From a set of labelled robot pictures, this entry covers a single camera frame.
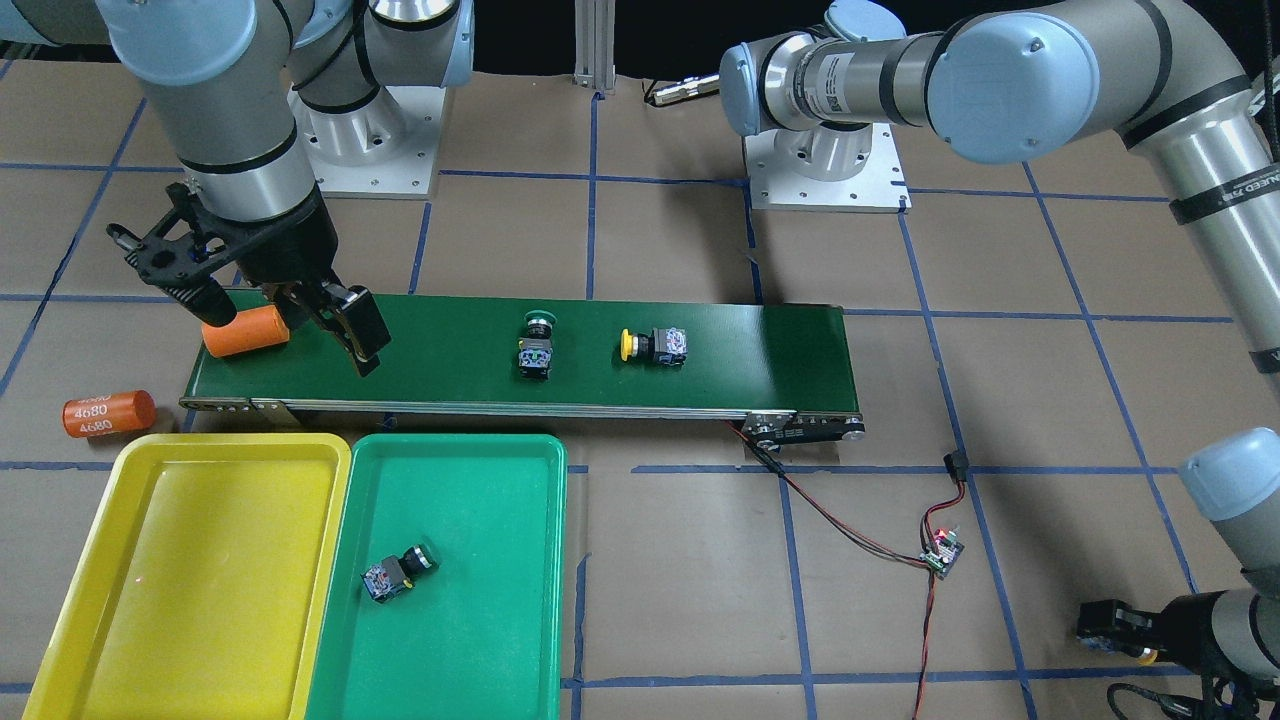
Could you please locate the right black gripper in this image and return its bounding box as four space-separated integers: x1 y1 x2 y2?
106 183 390 377

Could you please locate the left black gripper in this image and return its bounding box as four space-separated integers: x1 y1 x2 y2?
1076 591 1279 701

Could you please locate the plain orange cylinder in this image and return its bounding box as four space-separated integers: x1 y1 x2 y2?
201 305 291 357

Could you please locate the orange cylinder with white text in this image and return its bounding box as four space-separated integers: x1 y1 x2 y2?
61 389 157 438

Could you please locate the green push button switch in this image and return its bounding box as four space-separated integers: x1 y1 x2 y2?
516 310 557 380

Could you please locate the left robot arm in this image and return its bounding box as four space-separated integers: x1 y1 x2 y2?
563 129 1277 719

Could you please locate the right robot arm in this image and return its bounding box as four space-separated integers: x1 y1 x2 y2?
3 1 475 375

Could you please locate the small motor controller board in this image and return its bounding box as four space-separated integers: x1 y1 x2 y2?
919 528 965 580

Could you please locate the yellow plastic tray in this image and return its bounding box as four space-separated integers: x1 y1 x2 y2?
24 432 352 719

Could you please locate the green plastic tray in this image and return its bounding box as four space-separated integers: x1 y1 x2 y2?
305 433 568 719

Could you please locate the green conveyor belt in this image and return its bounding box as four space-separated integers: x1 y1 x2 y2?
180 293 865 446

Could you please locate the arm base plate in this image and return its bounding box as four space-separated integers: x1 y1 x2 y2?
742 123 913 214
253 85 447 202

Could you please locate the red black power wire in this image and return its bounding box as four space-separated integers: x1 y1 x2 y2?
726 420 972 720

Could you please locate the aluminium frame post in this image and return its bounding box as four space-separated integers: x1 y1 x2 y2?
573 0 616 95

